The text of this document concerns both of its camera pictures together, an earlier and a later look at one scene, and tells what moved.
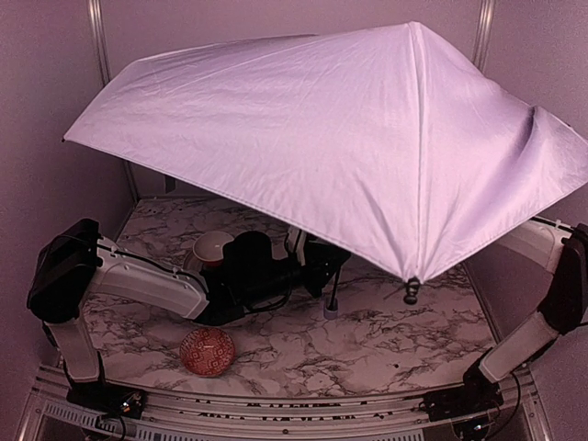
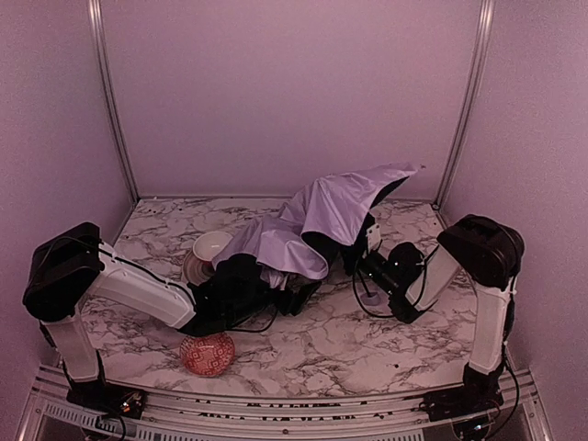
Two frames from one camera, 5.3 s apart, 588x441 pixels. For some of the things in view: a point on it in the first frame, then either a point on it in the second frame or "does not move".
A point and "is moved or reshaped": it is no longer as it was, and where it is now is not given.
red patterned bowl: (207, 351) does not move
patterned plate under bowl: (193, 263) does not move
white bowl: (209, 246) does not move
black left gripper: (317, 269) to (285, 300)
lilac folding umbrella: (384, 141) is moved or reshaped
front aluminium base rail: (199, 417) does not move
